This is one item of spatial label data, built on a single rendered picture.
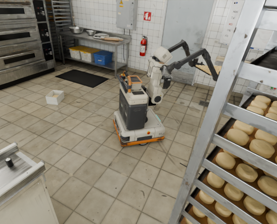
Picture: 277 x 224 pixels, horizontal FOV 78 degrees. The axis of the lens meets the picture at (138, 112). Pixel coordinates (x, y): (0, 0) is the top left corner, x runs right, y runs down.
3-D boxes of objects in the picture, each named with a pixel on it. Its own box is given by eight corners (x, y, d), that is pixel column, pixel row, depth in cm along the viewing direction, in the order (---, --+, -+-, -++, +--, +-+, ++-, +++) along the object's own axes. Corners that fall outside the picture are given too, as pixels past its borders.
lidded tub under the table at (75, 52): (69, 57, 509) (67, 47, 495) (80, 54, 546) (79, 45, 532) (79, 59, 496) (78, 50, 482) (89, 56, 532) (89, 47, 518)
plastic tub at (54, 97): (57, 105, 328) (56, 98, 319) (46, 104, 328) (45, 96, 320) (65, 98, 353) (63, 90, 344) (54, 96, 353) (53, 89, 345)
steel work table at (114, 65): (61, 64, 518) (56, 28, 465) (78, 59, 574) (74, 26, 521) (116, 78, 458) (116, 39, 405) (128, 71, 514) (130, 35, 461)
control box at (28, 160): (41, 184, 116) (37, 170, 108) (21, 167, 125) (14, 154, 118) (46, 180, 118) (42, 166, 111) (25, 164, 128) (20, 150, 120)
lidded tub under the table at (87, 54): (80, 59, 496) (78, 50, 482) (90, 56, 533) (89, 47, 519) (90, 62, 484) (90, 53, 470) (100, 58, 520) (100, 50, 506)
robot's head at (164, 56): (158, 58, 208) (167, 48, 205) (151, 53, 224) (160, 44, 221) (164, 66, 216) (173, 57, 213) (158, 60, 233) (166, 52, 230)
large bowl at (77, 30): (66, 33, 475) (65, 27, 468) (76, 31, 506) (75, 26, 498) (77, 35, 463) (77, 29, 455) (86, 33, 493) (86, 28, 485)
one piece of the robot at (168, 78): (160, 89, 229) (163, 74, 218) (152, 81, 251) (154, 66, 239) (171, 88, 234) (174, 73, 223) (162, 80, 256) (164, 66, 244)
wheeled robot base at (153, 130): (121, 148, 240) (121, 134, 227) (112, 122, 290) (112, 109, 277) (164, 141, 261) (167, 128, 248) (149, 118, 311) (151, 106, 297)
